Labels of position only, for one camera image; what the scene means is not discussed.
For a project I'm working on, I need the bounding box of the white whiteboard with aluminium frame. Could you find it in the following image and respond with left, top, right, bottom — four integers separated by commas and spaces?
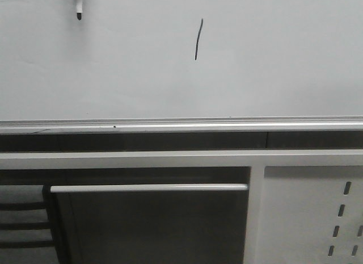
1, 0, 362, 133

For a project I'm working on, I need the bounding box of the white horizontal rod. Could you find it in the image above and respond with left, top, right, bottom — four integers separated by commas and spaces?
50, 183, 249, 194

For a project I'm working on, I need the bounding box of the white black-tipped whiteboard marker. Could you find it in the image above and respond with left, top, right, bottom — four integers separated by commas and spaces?
74, 0, 84, 20

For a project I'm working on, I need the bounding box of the white metal shelving frame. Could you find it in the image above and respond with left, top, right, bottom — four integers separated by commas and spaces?
1, 149, 362, 263

